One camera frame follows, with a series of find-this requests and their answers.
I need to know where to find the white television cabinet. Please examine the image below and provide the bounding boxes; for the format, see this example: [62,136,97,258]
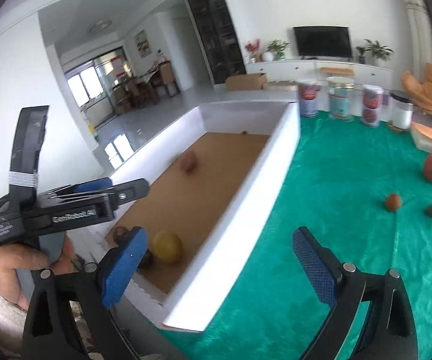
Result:
[246,58,393,88]

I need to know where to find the large green potted plant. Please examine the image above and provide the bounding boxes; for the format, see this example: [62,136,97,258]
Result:
[364,39,394,67]

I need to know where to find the tin can with food picture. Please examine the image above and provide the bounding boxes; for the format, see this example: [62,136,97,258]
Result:
[362,85,384,128]

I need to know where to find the tin can with blue label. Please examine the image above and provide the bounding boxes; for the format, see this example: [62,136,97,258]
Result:
[298,79,319,118]

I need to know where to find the dark brown knobbly fruit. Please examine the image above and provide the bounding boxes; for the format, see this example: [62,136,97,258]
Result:
[137,249,154,269]
[112,226,130,244]

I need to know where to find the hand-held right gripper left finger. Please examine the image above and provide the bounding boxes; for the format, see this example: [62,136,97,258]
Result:
[22,226,149,360]

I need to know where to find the black television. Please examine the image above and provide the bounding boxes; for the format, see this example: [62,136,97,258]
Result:
[293,26,352,59]

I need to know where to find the green tablecloth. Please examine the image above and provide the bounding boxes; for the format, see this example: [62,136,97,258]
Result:
[156,110,432,360]

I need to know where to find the yellow round citrus fruit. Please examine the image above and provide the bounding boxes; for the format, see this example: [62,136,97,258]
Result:
[152,231,183,264]

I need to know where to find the dark glass cabinet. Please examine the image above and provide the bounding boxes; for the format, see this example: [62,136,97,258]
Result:
[183,0,247,85]

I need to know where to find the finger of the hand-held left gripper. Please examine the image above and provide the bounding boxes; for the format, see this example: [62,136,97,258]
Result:
[40,177,115,199]
[109,179,151,208]

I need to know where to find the orange rocking chair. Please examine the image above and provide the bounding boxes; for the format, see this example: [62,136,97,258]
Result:
[401,62,432,117]

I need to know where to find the red flowers in vase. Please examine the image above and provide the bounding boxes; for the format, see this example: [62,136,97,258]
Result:
[245,39,262,63]

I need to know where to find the brown cardboard box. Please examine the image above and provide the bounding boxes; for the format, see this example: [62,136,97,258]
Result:
[225,73,268,91]

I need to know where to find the clear jar with black lid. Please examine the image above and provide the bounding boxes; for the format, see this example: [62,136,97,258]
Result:
[388,90,414,133]

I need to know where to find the framed wall picture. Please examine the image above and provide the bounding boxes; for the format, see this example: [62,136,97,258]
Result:
[133,30,153,58]

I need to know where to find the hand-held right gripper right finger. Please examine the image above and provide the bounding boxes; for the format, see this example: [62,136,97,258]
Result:
[292,226,419,360]

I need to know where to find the person's left hand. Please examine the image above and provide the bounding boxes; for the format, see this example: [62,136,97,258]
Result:
[0,245,50,310]

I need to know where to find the white tower air conditioner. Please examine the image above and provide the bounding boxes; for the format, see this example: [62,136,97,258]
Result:
[402,0,432,79]

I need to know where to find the clear jar with gold lid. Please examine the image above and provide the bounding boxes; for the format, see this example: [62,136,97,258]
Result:
[327,76,356,122]

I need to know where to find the round ceiling lamp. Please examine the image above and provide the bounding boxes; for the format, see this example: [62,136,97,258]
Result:
[88,19,112,32]

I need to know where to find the wooden dining table set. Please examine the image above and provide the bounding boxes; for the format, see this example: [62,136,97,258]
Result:
[126,60,181,102]

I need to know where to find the white cardboard box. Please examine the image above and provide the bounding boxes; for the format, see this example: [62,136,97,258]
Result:
[107,101,302,332]

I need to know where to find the glass sliding door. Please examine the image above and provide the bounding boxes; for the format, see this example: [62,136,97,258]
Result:
[64,47,130,121]

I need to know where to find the leafy plant in white pot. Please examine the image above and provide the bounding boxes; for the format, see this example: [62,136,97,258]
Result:
[266,39,290,61]

